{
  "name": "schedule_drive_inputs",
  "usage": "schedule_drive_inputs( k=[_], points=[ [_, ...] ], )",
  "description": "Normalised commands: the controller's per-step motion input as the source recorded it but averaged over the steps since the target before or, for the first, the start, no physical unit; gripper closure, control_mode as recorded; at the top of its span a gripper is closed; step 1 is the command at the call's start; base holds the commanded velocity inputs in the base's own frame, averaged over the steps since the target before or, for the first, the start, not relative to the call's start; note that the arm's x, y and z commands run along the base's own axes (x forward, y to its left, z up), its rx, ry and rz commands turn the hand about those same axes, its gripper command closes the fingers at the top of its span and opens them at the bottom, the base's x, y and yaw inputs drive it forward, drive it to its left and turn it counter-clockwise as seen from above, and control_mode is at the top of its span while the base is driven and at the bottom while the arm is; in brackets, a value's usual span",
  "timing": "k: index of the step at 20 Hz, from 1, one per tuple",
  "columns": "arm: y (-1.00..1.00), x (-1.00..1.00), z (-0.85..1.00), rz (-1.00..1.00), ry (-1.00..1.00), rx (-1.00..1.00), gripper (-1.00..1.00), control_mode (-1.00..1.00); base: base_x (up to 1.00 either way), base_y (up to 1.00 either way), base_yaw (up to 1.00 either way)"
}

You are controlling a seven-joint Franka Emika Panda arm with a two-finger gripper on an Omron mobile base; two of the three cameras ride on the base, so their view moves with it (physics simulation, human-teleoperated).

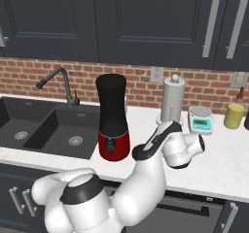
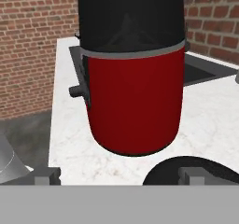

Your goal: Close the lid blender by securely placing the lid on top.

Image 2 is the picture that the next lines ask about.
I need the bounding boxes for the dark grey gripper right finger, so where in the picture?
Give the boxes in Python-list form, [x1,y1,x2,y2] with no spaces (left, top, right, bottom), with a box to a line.
[178,166,239,187]

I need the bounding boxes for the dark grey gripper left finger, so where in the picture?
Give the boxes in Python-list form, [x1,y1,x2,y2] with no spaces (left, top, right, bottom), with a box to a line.
[1,166,62,187]

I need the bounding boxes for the red and black blender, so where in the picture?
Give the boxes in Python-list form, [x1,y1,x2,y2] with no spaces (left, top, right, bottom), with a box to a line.
[68,0,191,158]

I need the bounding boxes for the dark sink basin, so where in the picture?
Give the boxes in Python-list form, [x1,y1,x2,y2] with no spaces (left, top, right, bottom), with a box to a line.
[68,45,239,89]

